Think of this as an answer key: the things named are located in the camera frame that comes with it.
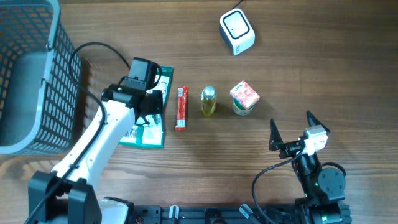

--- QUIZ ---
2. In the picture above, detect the grey plastic mesh basket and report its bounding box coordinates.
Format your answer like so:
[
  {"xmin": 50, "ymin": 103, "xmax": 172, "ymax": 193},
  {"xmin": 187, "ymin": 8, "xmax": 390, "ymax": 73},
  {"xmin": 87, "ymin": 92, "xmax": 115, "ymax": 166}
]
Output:
[{"xmin": 1, "ymin": 1, "xmax": 81, "ymax": 156}]

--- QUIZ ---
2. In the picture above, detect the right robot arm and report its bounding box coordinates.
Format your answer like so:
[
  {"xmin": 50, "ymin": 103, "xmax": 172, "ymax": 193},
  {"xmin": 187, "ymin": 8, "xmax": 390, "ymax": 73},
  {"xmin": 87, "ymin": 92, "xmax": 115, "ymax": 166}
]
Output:
[{"xmin": 264, "ymin": 111, "xmax": 352, "ymax": 224}]

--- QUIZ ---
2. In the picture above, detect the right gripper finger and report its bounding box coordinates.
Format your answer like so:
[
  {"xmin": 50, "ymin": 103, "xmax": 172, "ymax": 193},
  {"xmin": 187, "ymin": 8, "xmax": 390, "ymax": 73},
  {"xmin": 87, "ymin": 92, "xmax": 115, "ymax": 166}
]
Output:
[
  {"xmin": 269, "ymin": 119, "xmax": 284, "ymax": 146},
  {"xmin": 306, "ymin": 110, "xmax": 330, "ymax": 134}
]

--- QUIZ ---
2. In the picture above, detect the yellow liquid small bottle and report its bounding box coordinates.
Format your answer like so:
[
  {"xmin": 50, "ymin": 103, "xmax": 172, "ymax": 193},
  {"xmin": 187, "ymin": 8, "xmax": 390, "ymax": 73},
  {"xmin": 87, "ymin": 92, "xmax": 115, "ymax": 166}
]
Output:
[{"xmin": 201, "ymin": 86, "xmax": 217, "ymax": 117}]

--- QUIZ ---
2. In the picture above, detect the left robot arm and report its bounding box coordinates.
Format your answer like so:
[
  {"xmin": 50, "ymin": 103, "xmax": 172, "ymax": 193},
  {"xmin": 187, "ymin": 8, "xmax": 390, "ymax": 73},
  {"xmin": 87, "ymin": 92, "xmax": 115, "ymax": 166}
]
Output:
[{"xmin": 26, "ymin": 57, "xmax": 164, "ymax": 223}]

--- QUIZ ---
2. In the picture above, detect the red white carton cup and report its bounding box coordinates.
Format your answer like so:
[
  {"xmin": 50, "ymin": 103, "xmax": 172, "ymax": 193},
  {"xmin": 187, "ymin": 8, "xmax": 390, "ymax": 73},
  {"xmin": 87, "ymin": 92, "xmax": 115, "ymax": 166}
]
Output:
[{"xmin": 230, "ymin": 80, "xmax": 260, "ymax": 116}]

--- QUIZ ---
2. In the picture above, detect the white barcode scanner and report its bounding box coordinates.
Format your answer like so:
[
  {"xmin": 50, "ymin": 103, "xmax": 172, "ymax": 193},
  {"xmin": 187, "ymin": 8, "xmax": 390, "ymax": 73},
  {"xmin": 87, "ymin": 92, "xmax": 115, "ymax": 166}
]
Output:
[{"xmin": 219, "ymin": 9, "xmax": 256, "ymax": 55}]

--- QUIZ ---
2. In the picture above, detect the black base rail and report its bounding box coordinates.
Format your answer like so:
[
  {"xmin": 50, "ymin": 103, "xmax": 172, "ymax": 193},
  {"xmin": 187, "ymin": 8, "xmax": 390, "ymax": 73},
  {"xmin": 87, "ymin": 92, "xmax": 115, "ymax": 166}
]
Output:
[{"xmin": 126, "ymin": 204, "xmax": 353, "ymax": 224}]

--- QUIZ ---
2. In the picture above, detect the red stick packet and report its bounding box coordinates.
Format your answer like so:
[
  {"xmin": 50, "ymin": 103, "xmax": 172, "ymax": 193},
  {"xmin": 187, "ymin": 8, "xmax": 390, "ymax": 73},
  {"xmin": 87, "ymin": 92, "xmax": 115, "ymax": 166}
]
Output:
[{"xmin": 175, "ymin": 86, "xmax": 189, "ymax": 131}]

